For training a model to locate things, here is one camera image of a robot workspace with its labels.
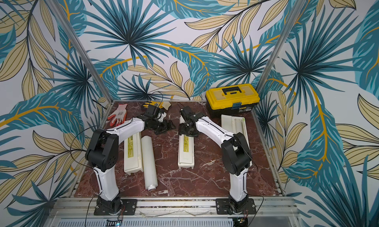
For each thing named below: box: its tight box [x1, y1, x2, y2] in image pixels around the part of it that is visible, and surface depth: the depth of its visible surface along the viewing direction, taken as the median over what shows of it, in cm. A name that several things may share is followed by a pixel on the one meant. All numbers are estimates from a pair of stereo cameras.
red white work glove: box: [107, 103, 128, 127], surface depth 111 cm
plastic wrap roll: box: [141, 135, 159, 191], surface depth 85 cm
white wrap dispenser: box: [123, 132, 144, 176], surface depth 83 cm
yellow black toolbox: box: [205, 83, 261, 116], surface depth 103 cm
